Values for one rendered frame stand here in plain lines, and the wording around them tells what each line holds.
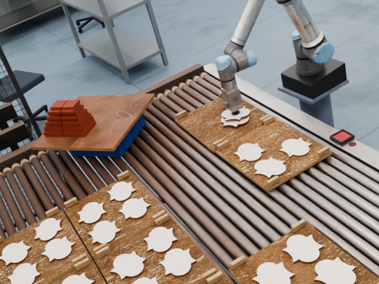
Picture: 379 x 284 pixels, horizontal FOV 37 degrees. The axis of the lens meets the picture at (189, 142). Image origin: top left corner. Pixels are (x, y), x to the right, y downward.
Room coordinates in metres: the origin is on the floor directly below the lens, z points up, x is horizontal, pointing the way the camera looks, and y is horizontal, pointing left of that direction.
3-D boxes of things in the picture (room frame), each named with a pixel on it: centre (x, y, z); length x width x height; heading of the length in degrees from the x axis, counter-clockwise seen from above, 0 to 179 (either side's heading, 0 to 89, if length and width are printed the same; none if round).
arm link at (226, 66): (2.39, -0.26, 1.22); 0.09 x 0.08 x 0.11; 102
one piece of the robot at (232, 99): (2.39, -0.25, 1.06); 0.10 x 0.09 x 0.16; 104
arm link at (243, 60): (2.43, -0.36, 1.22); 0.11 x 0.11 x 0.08; 12
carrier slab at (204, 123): (2.43, -0.19, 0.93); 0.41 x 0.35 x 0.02; 19
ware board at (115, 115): (2.63, 0.45, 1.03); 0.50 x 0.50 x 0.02; 60
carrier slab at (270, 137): (2.04, -0.34, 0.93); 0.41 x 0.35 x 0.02; 21
